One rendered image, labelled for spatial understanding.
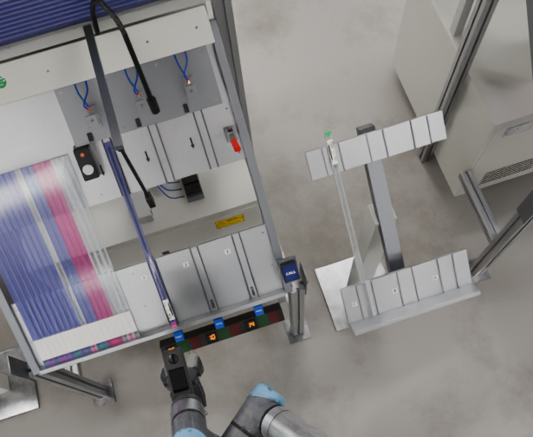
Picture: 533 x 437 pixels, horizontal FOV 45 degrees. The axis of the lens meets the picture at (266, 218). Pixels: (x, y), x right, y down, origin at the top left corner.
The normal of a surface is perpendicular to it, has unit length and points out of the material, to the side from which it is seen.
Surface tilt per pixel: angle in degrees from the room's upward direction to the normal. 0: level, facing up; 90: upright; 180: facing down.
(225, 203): 0
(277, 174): 0
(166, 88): 43
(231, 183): 0
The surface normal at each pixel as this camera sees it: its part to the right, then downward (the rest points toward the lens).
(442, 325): -0.05, -0.36
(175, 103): 0.17, 0.34
